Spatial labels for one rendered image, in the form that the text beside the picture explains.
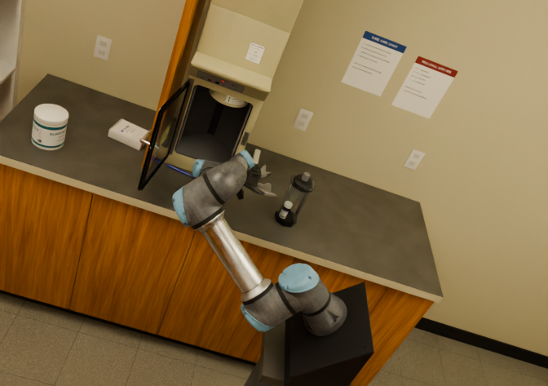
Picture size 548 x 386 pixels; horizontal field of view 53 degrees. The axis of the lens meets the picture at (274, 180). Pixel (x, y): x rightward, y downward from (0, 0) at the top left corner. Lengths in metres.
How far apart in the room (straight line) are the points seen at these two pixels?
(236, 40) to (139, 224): 0.88
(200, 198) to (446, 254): 2.04
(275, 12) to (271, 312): 1.10
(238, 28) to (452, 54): 1.06
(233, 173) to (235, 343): 1.35
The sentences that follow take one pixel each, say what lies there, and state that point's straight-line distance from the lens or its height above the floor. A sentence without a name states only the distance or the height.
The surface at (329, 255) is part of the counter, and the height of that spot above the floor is 0.94.
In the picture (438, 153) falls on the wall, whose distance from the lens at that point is 2.98.
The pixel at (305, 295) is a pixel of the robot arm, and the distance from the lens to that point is 1.75.
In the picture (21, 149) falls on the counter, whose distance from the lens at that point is 2.44.
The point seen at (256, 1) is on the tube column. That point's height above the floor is 1.78.
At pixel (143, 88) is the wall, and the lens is 2.86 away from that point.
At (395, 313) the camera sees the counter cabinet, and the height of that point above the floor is 0.73.
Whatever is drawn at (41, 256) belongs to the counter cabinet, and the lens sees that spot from 2.73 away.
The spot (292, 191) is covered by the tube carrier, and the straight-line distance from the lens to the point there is 2.33.
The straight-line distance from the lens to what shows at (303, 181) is 2.32.
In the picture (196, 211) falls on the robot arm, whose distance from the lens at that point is 1.70.
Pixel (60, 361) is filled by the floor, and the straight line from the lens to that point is 2.90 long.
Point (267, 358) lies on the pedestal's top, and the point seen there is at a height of 0.94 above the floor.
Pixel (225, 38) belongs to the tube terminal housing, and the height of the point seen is 1.60.
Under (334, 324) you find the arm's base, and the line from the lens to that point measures 1.84.
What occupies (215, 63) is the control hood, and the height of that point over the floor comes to 1.51.
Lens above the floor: 2.43
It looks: 34 degrees down
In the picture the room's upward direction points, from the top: 24 degrees clockwise
